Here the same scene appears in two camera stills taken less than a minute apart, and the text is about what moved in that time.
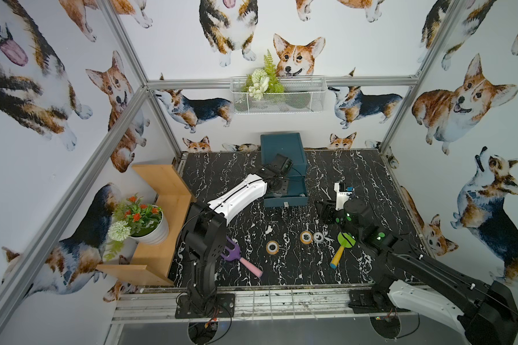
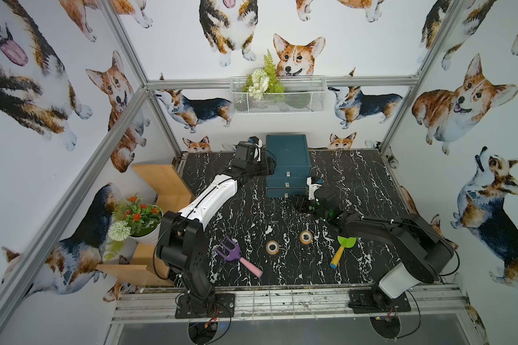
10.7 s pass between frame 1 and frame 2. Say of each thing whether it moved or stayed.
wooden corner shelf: stayed
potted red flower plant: stayed
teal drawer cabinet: moved
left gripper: moved
